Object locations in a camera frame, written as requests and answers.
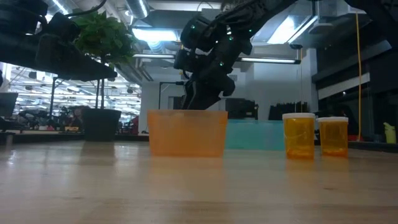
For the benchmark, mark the yellow-green spray bottle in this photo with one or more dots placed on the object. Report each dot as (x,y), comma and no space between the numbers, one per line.
(389,133)

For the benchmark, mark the green leafy potted plant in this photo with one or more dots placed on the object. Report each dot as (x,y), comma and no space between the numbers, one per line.
(105,37)

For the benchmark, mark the long ceiling light bar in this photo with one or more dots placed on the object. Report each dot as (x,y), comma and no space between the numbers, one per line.
(267,60)

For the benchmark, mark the black slatted rack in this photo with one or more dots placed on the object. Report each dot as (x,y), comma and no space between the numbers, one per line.
(287,107)

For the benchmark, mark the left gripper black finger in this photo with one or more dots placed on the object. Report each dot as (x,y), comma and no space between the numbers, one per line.
(90,73)

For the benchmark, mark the orange pill bottle white cap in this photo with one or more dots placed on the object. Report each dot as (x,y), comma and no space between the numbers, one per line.
(332,137)
(299,137)

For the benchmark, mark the translucent orange plastic bin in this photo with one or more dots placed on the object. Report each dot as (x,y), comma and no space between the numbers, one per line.
(186,133)

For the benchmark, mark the translucent teal plastic bin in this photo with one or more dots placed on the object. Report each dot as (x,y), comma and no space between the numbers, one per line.
(255,135)

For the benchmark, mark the dark computer monitor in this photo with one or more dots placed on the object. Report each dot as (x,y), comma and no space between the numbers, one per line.
(7,104)

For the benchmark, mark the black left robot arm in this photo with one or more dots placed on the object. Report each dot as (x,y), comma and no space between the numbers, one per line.
(18,18)

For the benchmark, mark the black background cabinet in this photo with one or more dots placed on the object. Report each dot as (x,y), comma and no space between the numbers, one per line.
(241,107)

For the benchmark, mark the black background gantry frame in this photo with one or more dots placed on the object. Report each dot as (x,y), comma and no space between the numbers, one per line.
(54,93)
(169,83)

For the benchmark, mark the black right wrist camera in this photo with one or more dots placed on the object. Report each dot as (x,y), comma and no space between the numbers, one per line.
(186,60)

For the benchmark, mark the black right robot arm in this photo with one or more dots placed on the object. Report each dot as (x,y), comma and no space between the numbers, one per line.
(258,12)

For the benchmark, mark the black plant pot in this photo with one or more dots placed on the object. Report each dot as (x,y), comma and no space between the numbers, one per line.
(102,124)

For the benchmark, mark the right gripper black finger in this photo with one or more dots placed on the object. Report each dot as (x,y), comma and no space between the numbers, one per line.
(206,101)
(188,96)

